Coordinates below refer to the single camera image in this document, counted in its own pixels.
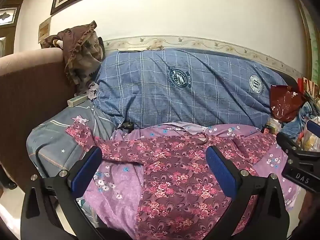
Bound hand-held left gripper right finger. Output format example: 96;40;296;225
205;145;290;240

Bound red gift box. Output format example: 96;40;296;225
297;77;320;98

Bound purple floral blanket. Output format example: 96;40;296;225
82;122;300;240

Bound brown ruffled leaf-print cushion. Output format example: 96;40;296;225
41;20;105;90

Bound yellow white plastic bag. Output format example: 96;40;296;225
299;116;320;153

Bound black power plug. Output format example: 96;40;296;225
117;121;135;133

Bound red plastic bag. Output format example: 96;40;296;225
270;85;307;123

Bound small grey floral cloth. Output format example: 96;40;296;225
85;81;100;102

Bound maroon pink floral shirt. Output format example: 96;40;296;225
65;122;278;240

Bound pale medicine packets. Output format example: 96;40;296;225
267;119;283;135

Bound small framed wall picture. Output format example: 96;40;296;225
38;16;52;42

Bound wooden door with glass panes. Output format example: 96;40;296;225
0;0;24;58

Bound long green white box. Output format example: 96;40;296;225
67;95;88;107

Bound blue plaid quilt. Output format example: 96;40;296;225
95;47;290;129

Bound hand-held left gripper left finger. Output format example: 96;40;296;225
20;146;105;240

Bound grey star pillow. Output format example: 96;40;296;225
26;102;118;228

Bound blue crumpled cloth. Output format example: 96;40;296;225
281;101;314;140

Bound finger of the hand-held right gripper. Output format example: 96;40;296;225
306;120;320;137
276;132;304;160

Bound wooden frame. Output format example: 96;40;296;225
296;0;320;80

